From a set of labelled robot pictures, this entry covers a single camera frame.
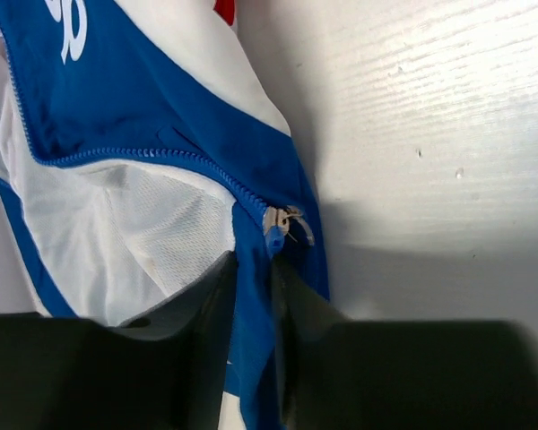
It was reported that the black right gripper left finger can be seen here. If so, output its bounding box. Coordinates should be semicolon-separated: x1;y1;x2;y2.
0;252;238;429

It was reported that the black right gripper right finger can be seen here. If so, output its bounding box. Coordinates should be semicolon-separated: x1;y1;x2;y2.
271;259;538;429

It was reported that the blue white red hooded jacket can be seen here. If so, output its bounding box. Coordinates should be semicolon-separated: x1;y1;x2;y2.
0;1;329;429

